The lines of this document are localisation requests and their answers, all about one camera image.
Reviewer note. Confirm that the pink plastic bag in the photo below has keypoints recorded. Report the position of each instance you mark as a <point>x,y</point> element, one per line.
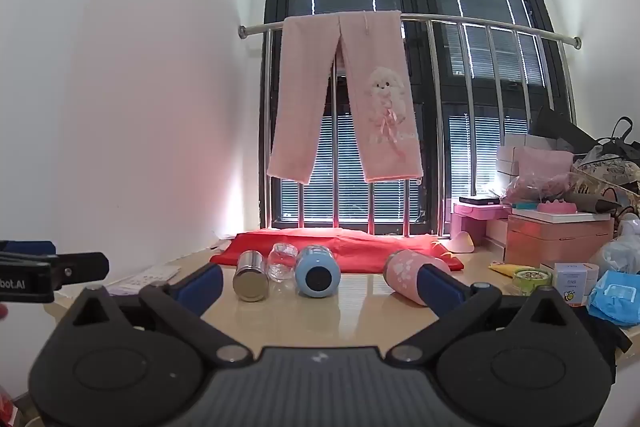
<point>542,172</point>

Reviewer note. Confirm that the pink crown-shaped item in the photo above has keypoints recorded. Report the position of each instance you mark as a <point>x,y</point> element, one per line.
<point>556,208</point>

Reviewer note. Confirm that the green tape roll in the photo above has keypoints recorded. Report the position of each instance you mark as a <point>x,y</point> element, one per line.
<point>532,281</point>

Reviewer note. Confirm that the small white carton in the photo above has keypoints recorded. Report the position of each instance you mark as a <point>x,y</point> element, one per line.
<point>577,284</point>

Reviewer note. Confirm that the red cloth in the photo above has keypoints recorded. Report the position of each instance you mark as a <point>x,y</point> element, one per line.
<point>360,247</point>

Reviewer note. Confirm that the red item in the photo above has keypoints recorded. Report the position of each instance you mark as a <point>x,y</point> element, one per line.
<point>6,407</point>

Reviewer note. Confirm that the clear glass cup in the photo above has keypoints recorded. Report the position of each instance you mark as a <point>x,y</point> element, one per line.
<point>283,263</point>

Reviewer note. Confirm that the yellow packet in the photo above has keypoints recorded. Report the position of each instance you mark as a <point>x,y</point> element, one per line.
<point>502,268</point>

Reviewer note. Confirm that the stainless steel cup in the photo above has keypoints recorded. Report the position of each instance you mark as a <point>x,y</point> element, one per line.
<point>251,279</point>

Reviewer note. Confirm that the blue cup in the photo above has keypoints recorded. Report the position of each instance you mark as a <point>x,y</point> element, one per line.
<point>317,272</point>

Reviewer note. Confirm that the metal window railing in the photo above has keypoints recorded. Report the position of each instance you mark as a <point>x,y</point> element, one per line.
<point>460,23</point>

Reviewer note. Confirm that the black cloth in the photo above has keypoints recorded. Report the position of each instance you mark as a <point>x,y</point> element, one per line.
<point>602,337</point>

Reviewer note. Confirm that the small pink storage box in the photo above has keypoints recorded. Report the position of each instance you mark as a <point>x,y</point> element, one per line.
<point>472,217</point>

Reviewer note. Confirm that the clear plastic bag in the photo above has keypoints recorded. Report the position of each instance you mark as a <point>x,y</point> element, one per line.
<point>622,252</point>

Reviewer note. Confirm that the floral patterned bag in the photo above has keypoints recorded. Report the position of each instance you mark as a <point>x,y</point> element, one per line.
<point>607,172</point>

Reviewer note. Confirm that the stack of white boxes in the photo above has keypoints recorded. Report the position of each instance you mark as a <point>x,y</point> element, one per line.
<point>507,162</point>

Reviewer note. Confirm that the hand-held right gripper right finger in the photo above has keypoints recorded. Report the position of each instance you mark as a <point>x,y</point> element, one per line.
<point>440,288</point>

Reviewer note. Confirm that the black handbag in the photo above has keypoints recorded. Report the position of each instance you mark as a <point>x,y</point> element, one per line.
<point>620,132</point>

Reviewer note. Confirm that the large pink box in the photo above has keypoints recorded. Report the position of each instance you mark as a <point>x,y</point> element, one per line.
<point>555,242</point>

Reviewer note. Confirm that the black cardboard sheet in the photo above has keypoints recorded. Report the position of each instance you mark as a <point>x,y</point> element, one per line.
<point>560,127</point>

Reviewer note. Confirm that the blue wet wipes packet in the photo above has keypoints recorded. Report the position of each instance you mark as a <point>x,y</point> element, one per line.
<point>617,297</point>

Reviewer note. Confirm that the white paper sheets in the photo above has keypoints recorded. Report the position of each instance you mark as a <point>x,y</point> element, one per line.
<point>145,277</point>

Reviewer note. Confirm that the pink fan-shaped item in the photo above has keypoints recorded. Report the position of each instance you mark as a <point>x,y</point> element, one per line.
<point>461,243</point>

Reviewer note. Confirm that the flat white box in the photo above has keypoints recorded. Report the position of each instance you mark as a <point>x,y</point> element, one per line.
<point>575,217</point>

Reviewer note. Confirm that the pink floral cup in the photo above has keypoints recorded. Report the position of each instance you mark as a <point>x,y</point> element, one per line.
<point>402,274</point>

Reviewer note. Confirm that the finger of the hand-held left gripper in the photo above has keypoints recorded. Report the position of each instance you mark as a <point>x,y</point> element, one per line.
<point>82,268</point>

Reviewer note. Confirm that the small black box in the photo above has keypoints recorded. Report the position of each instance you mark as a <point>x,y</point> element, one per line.
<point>479,199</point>

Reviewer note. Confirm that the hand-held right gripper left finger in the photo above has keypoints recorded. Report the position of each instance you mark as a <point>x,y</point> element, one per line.
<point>202,289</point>

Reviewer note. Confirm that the pink pants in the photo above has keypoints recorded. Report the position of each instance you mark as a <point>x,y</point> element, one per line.
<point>380,107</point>

